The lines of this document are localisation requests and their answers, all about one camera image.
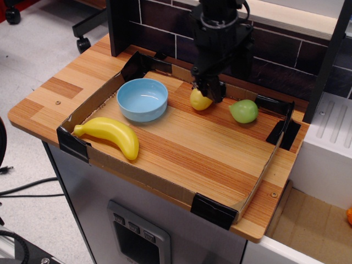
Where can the orange toy fruit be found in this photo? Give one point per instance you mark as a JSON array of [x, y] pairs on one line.
[[349, 215]]

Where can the wooden shelf board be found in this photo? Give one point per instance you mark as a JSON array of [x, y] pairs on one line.
[[295, 20]]

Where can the yellow plastic banana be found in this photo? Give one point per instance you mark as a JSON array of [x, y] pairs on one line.
[[114, 131]]

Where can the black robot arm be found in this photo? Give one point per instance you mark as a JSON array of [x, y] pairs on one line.
[[223, 12]]

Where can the white toy sink counter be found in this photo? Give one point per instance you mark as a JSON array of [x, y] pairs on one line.
[[323, 166]]

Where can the black upright post right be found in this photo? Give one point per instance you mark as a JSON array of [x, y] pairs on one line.
[[327, 65]]

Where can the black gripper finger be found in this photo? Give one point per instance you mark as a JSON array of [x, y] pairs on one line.
[[242, 63], [210, 87]]

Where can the black caster wheel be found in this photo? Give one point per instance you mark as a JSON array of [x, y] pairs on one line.
[[83, 44], [12, 16]]

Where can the black upright post left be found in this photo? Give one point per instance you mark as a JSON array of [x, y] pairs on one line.
[[120, 15]]

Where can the black power plug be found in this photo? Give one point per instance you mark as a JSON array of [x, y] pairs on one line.
[[5, 170]]

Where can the black base plate with screw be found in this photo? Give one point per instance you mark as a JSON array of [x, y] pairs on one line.
[[15, 249]]

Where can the light blue bowl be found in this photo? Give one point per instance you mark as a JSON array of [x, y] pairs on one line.
[[142, 100]]

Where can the black upright post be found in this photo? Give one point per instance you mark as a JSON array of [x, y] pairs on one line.
[[120, 15], [327, 65]]

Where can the black caster wheel far left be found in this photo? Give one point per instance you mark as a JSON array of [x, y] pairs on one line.
[[12, 16]]

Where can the yellow toy potato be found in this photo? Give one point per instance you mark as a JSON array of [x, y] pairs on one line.
[[198, 101]]

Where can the green toy pear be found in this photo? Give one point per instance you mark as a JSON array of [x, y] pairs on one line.
[[244, 111]]

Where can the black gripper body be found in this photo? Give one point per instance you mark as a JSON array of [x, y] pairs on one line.
[[216, 44]]

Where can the grey toy oven panel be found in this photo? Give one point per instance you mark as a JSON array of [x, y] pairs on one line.
[[138, 240]]

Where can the cardboard fence with black tape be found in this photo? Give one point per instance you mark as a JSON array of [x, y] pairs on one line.
[[203, 161]]

